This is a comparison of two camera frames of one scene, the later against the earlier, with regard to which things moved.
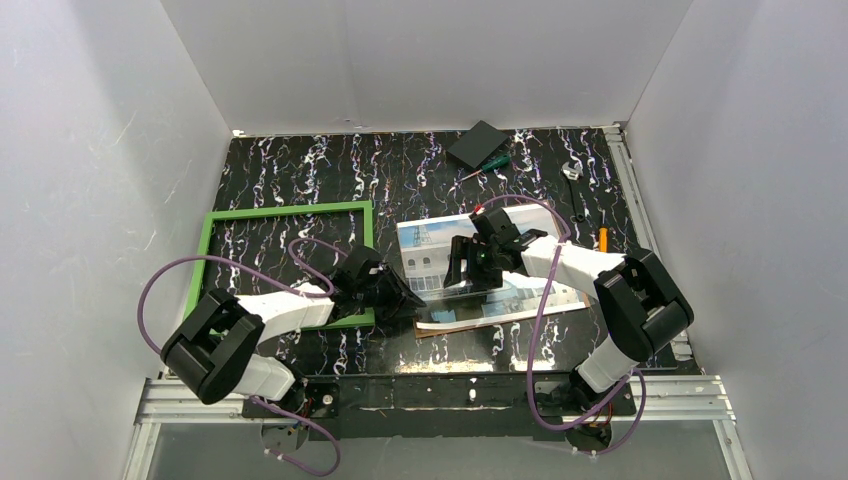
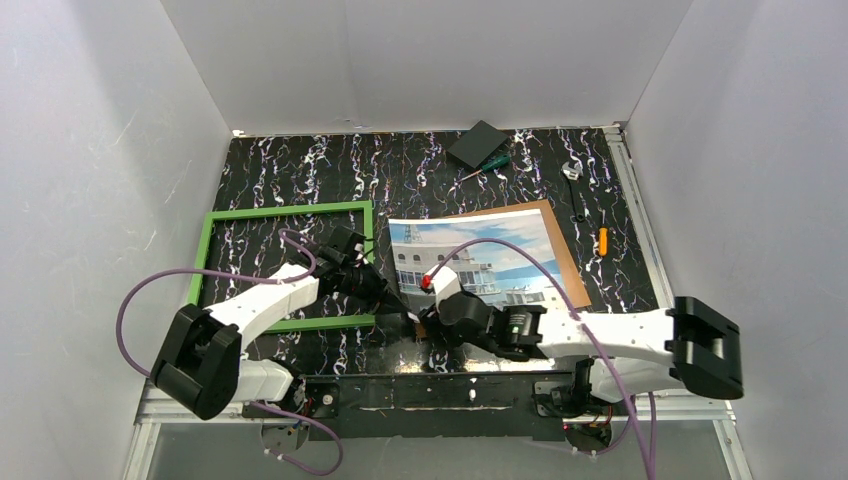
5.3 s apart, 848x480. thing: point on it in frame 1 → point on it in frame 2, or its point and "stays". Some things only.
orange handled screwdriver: (603, 239) stays
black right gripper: (470, 258) → (429, 316)
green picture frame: (200, 280) stays
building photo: (424, 250) stays
